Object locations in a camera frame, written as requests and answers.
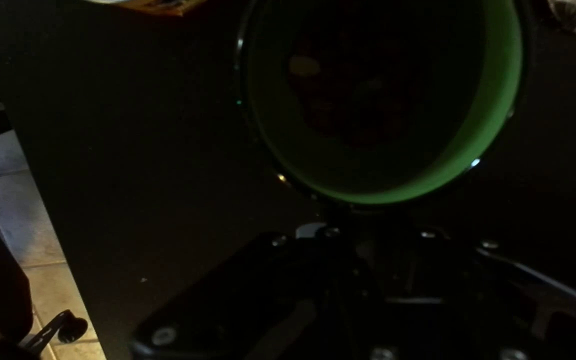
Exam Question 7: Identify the dark brown mug contents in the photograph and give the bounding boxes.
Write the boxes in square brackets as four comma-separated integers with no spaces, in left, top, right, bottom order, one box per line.
[287,31,437,145]

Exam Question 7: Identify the black mug green inside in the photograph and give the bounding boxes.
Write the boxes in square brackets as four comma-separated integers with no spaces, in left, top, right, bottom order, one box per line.
[235,0,527,207]

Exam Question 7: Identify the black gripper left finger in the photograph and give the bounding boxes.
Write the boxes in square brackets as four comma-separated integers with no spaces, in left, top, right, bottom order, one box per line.
[129,223,364,360]

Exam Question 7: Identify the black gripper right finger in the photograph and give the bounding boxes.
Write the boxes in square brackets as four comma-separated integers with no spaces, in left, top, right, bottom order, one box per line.
[367,223,576,360]

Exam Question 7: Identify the black side table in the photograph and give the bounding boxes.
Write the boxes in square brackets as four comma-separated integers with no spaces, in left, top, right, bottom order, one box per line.
[0,0,576,360]

